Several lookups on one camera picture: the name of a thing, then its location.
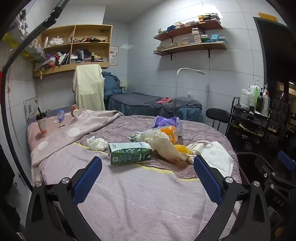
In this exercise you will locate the bed with pink-purple sheet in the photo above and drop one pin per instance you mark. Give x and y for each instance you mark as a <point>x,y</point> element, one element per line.
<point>138,197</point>

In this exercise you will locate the dark brown bottle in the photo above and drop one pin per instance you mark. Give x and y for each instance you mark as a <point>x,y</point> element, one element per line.
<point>259,103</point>

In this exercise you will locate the bed with grey cover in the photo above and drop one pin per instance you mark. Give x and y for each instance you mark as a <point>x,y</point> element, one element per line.
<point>143,104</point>

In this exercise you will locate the pile of dark clothes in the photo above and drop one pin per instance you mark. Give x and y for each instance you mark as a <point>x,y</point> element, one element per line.
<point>82,54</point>

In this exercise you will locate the brown white paper cup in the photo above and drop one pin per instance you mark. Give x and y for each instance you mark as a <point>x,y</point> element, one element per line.
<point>75,111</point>

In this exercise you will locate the white plastic bags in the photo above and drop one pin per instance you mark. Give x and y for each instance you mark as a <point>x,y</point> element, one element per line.
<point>56,41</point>

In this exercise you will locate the wall rack of small packets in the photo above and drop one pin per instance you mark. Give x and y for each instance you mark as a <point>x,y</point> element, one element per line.
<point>27,44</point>

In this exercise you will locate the yellow paper sign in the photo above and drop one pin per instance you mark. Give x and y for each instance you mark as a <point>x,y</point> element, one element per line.
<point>266,15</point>

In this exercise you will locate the clear bottle with red cap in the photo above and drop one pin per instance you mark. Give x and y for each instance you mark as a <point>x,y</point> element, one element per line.
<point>266,104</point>

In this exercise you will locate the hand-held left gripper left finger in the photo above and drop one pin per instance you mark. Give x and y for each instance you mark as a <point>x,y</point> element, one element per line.
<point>87,182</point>

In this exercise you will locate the green bottle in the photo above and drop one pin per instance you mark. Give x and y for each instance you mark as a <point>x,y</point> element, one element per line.
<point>255,95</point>

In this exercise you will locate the white wall notice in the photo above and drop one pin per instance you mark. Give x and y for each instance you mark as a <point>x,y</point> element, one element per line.
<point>31,106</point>

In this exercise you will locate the yellow plastic bag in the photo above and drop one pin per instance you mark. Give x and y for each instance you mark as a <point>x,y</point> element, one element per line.
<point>182,149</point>

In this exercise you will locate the white face mask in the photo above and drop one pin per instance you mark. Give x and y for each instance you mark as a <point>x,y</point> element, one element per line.
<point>217,157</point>

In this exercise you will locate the black round stool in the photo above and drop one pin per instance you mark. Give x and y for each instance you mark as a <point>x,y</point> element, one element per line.
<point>217,114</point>

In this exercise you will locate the orange plastic package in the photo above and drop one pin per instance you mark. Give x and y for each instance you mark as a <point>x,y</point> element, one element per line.
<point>170,133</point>

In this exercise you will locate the green foil wrapper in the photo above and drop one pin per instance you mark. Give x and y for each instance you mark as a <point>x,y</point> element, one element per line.
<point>133,136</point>

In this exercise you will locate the clear blue water bottle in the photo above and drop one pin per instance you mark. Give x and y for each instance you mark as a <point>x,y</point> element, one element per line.
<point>60,115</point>

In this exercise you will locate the white pump bottle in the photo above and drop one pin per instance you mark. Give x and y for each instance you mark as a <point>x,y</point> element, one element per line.
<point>246,98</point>

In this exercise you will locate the black metal pole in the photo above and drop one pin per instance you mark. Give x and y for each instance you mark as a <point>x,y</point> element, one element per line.
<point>34,33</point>

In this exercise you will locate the wooden wall cabinet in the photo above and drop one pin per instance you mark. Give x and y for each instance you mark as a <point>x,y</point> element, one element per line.
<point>74,67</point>

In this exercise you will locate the blue bedding pile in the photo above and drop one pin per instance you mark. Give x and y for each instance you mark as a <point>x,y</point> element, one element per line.
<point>112,85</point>

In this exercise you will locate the green milk carton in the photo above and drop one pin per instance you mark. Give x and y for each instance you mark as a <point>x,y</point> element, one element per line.
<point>129,154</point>

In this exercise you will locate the brown plastic bin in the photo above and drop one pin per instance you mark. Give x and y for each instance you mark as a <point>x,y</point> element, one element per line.
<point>245,166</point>

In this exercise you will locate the purple plastic bag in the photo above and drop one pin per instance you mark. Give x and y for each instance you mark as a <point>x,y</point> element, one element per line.
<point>165,121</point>

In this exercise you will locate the white floor lamp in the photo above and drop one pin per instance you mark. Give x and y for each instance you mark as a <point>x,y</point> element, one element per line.
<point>189,69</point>

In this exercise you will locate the wall poster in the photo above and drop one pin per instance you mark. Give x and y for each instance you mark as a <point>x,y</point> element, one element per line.
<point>114,55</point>

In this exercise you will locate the wall shelves with boxes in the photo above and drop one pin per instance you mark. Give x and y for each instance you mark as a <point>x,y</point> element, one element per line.
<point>201,38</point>

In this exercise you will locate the drink cup with straw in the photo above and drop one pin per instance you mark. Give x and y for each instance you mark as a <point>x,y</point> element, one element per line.
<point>42,126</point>

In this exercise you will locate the white tissue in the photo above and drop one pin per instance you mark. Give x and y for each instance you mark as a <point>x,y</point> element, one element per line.
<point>97,143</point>

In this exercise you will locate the black mesh cart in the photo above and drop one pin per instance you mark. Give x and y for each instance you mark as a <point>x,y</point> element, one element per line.
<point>249,125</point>

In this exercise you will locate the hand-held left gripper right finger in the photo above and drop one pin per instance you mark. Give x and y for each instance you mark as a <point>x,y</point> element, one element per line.
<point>208,182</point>

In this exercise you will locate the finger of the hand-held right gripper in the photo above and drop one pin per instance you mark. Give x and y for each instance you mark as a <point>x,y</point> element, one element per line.
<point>284,158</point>
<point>266,169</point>

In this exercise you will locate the red cloth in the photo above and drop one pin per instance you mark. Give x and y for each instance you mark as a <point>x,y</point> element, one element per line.
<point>165,100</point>

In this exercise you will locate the pink dotted blanket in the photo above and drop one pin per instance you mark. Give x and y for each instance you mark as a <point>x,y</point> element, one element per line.
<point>69,134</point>

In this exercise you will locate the stacks of small boxes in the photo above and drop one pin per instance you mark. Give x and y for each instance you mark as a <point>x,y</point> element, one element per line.
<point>208,18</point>

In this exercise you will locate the white red-print plastic bag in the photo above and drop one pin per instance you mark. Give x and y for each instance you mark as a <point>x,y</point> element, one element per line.
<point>148,134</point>

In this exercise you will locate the cream towel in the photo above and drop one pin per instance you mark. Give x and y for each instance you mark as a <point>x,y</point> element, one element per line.
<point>89,87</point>

